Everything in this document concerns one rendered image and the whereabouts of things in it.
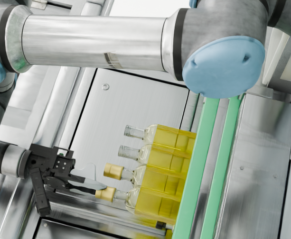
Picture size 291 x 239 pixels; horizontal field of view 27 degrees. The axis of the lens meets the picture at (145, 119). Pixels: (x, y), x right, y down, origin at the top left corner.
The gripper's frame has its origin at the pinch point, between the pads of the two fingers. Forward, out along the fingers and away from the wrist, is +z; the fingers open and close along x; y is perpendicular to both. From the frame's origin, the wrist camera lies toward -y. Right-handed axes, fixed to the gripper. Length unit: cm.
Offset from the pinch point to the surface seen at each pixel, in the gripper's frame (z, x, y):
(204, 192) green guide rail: 23.5, -13.5, 1.0
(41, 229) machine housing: -13.9, 16.0, -8.2
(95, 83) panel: -12.2, 12.3, 35.7
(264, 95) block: 32.2, -15.8, 27.3
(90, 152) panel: -7.2, 12.5, 14.5
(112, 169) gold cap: 1.3, -2.0, 5.6
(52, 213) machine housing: -12.3, 15.0, -3.7
